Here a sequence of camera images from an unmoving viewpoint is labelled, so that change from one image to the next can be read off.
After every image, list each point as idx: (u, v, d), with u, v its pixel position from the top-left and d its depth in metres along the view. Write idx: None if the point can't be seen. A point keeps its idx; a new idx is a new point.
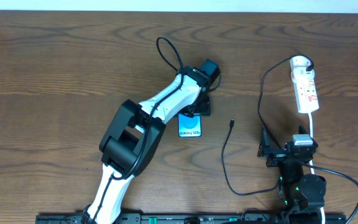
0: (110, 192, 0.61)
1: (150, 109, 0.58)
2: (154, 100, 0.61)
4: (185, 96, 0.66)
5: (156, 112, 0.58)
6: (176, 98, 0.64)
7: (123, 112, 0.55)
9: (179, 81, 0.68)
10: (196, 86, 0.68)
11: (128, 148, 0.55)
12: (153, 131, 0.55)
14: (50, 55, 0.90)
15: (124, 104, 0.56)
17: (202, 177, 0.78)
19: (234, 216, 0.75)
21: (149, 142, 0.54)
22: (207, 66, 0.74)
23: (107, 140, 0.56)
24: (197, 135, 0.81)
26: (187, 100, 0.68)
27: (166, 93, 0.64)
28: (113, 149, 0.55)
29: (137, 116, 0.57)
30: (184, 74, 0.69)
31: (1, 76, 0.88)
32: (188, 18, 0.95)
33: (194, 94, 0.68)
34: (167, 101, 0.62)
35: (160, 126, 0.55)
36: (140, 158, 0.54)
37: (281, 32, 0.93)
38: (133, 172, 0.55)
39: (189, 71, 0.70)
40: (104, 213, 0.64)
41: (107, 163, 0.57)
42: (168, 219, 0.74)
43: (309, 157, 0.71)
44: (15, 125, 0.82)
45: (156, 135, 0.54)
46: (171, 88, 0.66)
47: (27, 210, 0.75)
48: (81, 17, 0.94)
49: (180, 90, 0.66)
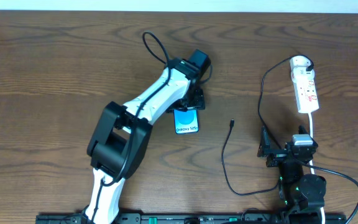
0: (105, 194, 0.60)
1: (137, 109, 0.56)
2: (140, 99, 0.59)
4: (174, 91, 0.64)
5: (142, 112, 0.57)
6: (165, 94, 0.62)
7: (107, 116, 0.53)
9: (167, 76, 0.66)
10: (184, 78, 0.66)
11: (116, 151, 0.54)
12: (140, 133, 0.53)
14: (50, 55, 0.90)
15: (107, 107, 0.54)
17: (202, 177, 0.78)
19: (234, 216, 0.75)
21: (136, 144, 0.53)
22: (196, 58, 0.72)
23: (94, 145, 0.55)
24: (194, 130, 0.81)
26: (177, 94, 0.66)
27: (153, 90, 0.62)
28: (101, 152, 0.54)
29: (123, 117, 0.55)
30: (172, 70, 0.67)
31: (0, 75, 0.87)
32: (188, 18, 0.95)
33: (183, 88, 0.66)
34: (155, 98, 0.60)
35: (146, 127, 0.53)
36: (128, 161, 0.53)
37: (281, 32, 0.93)
38: (124, 175, 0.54)
39: (177, 64, 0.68)
40: (102, 214, 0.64)
41: (97, 168, 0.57)
42: (168, 219, 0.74)
43: (309, 157, 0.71)
44: (15, 125, 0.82)
45: (143, 137, 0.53)
46: (159, 83, 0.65)
47: (27, 210, 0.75)
48: (81, 17, 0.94)
49: (168, 85, 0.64)
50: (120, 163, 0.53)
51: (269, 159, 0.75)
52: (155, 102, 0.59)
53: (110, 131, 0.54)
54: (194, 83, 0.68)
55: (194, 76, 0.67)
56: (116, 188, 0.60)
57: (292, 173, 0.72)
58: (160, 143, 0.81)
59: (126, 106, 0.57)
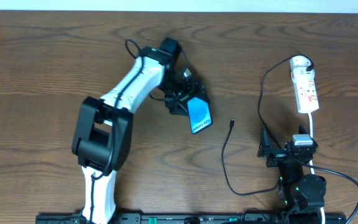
0: (98, 193, 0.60)
1: (115, 101, 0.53)
2: (116, 91, 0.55)
4: (150, 78, 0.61)
5: (121, 103, 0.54)
6: (140, 82, 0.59)
7: (84, 111, 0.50)
9: (140, 65, 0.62)
10: (158, 64, 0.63)
11: (101, 145, 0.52)
12: (121, 123, 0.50)
14: (50, 55, 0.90)
15: (84, 102, 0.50)
17: (202, 177, 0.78)
19: (234, 216, 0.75)
21: (120, 135, 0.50)
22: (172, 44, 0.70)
23: (78, 143, 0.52)
24: (209, 124, 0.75)
26: (153, 82, 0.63)
27: (128, 81, 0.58)
28: (86, 150, 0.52)
29: (103, 111, 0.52)
30: (145, 56, 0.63)
31: (0, 75, 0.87)
32: (188, 18, 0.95)
33: (158, 74, 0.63)
34: (130, 87, 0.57)
35: (127, 116, 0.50)
36: (114, 153, 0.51)
37: (281, 32, 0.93)
38: (113, 167, 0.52)
39: (148, 51, 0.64)
40: (100, 212, 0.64)
41: (86, 165, 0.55)
42: (168, 219, 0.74)
43: (309, 157, 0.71)
44: (15, 125, 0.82)
45: (126, 127, 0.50)
46: (132, 73, 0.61)
47: (27, 210, 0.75)
48: (81, 17, 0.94)
49: (142, 73, 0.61)
50: (107, 157, 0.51)
51: (270, 160, 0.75)
52: (132, 92, 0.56)
53: (92, 126, 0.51)
54: (169, 69, 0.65)
55: (168, 61, 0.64)
56: (107, 184, 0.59)
57: (292, 172, 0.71)
58: (160, 143, 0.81)
59: (104, 98, 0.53)
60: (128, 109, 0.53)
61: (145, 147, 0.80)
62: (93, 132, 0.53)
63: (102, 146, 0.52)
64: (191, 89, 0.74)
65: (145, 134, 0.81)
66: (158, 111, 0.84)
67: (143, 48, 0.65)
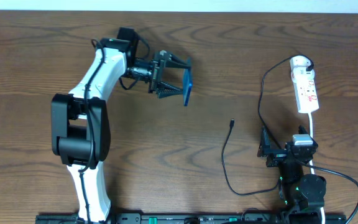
0: (90, 190, 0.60)
1: (83, 93, 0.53)
2: (83, 84, 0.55)
4: (113, 66, 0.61)
5: (91, 94, 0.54)
6: (105, 71, 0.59)
7: (57, 107, 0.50)
9: (101, 55, 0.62)
10: (119, 51, 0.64)
11: (81, 137, 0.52)
12: (96, 111, 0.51)
14: (50, 55, 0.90)
15: (53, 100, 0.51)
17: (202, 177, 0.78)
19: (234, 216, 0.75)
21: (96, 123, 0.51)
22: (124, 33, 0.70)
23: (57, 141, 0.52)
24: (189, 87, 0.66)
26: (117, 70, 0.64)
27: (92, 71, 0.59)
28: (67, 146, 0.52)
29: (74, 105, 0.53)
30: (104, 48, 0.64)
31: (0, 75, 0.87)
32: (188, 18, 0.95)
33: (121, 61, 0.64)
34: (96, 77, 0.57)
35: (99, 103, 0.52)
36: (95, 142, 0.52)
37: (282, 32, 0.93)
38: (97, 157, 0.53)
39: (107, 43, 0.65)
40: (97, 211, 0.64)
41: (71, 163, 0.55)
42: (168, 219, 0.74)
43: (309, 157, 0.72)
44: (15, 126, 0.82)
45: (101, 114, 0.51)
46: (94, 64, 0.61)
47: (28, 210, 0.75)
48: (81, 17, 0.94)
49: (105, 63, 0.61)
50: (89, 147, 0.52)
51: (270, 160, 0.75)
52: (99, 81, 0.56)
53: (67, 121, 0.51)
54: (130, 56, 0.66)
55: (128, 48, 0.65)
56: (96, 180, 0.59)
57: (292, 172, 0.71)
58: (160, 143, 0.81)
59: (72, 93, 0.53)
60: (99, 97, 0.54)
61: (145, 147, 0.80)
62: (71, 129, 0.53)
63: (82, 139, 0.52)
64: (155, 63, 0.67)
65: (145, 134, 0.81)
66: (158, 111, 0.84)
67: (100, 41, 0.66)
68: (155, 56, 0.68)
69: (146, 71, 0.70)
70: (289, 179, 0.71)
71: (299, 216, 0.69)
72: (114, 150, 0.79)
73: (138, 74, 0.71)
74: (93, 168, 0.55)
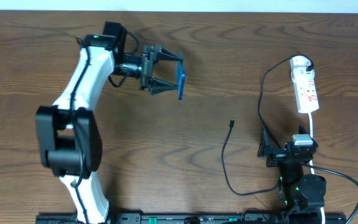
0: (85, 194, 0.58)
1: (69, 101, 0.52)
2: (68, 92, 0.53)
4: (100, 68, 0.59)
5: (77, 102, 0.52)
6: (91, 74, 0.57)
7: (41, 121, 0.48)
9: (87, 56, 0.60)
10: (105, 50, 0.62)
11: (71, 149, 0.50)
12: (82, 123, 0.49)
14: (50, 55, 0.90)
15: (37, 113, 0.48)
17: (202, 177, 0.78)
19: (234, 216, 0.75)
21: (84, 135, 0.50)
22: (109, 29, 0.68)
23: (46, 155, 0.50)
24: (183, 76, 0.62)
26: (105, 71, 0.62)
27: (78, 75, 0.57)
28: (56, 158, 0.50)
29: (60, 116, 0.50)
30: (89, 48, 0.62)
31: (0, 75, 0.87)
32: (188, 18, 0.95)
33: (108, 61, 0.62)
34: (82, 81, 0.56)
35: (86, 114, 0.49)
36: (85, 152, 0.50)
37: (281, 32, 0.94)
38: (89, 167, 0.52)
39: (92, 42, 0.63)
40: (95, 214, 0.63)
41: (63, 173, 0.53)
42: (168, 219, 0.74)
43: (309, 157, 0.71)
44: (15, 126, 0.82)
45: (88, 126, 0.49)
46: (80, 66, 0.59)
47: (28, 210, 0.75)
48: (81, 17, 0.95)
49: (91, 65, 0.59)
50: (79, 160, 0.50)
51: (270, 160, 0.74)
52: (85, 87, 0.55)
53: (54, 134, 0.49)
54: (117, 53, 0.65)
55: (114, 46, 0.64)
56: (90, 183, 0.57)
57: (293, 172, 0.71)
58: (160, 143, 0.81)
59: (57, 104, 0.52)
60: (87, 107, 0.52)
61: (145, 147, 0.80)
62: (58, 139, 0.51)
63: (72, 150, 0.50)
64: (145, 56, 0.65)
65: (145, 134, 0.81)
66: (158, 111, 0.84)
67: (85, 38, 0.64)
68: (144, 49, 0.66)
69: (137, 66, 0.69)
70: (289, 179, 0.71)
71: (299, 216, 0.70)
72: (114, 150, 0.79)
73: (128, 70, 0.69)
74: (86, 177, 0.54)
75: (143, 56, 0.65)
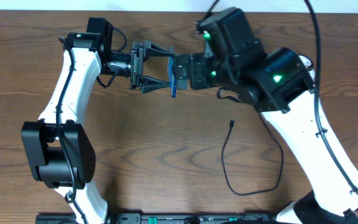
0: (82, 198, 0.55)
1: (55, 116, 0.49)
2: (53, 104, 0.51)
4: (86, 72, 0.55)
5: (62, 116, 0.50)
6: (77, 81, 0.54)
7: (27, 136, 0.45)
9: (71, 60, 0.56)
10: (89, 51, 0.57)
11: (61, 163, 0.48)
12: (70, 138, 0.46)
14: (50, 55, 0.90)
15: (23, 130, 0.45)
17: (202, 177, 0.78)
19: (234, 216, 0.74)
21: (74, 149, 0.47)
22: (92, 24, 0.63)
23: (37, 170, 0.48)
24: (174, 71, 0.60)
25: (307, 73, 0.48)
26: (92, 73, 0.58)
27: (63, 83, 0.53)
28: (48, 172, 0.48)
29: (47, 129, 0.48)
30: (73, 50, 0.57)
31: (0, 75, 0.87)
32: (188, 18, 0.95)
33: (94, 62, 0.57)
34: (67, 91, 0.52)
35: (73, 128, 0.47)
36: (76, 165, 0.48)
37: (282, 32, 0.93)
38: (82, 178, 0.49)
39: (75, 41, 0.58)
40: (93, 220, 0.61)
41: (58, 186, 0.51)
42: (168, 219, 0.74)
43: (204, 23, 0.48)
44: (15, 124, 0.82)
45: (76, 139, 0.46)
46: (64, 73, 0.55)
47: (28, 210, 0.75)
48: (82, 17, 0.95)
49: (76, 70, 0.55)
50: (70, 175, 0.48)
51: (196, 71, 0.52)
52: (71, 98, 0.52)
53: (43, 149, 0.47)
54: (104, 51, 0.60)
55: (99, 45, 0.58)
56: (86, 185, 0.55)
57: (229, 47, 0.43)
58: (160, 143, 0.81)
59: (43, 117, 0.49)
60: (75, 120, 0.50)
61: (145, 147, 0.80)
62: (50, 154, 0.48)
63: (62, 165, 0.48)
64: (133, 53, 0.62)
65: (145, 134, 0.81)
66: (158, 111, 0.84)
67: (68, 37, 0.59)
68: (133, 46, 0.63)
69: (125, 64, 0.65)
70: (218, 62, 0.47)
71: (258, 65, 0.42)
72: (114, 150, 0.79)
73: (116, 68, 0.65)
74: (82, 188, 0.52)
75: (132, 53, 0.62)
